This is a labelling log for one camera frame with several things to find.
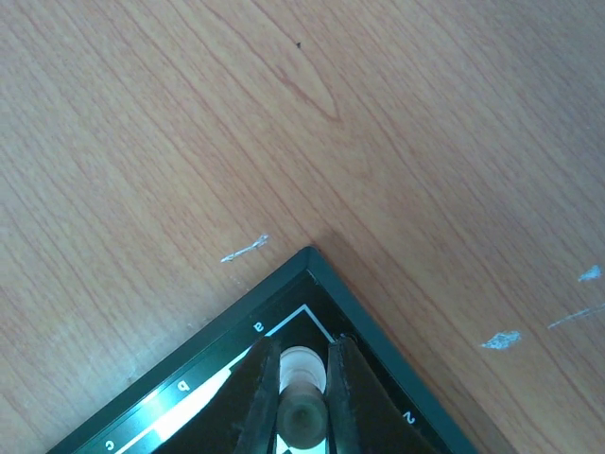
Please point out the black and silver chessboard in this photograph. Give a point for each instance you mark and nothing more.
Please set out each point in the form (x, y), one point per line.
(303, 303)

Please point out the light wooden rook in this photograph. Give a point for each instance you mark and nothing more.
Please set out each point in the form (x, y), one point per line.
(302, 414)

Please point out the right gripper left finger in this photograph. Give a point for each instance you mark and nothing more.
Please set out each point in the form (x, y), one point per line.
(240, 418)

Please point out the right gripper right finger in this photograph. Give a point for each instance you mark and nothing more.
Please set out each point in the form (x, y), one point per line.
(362, 416)

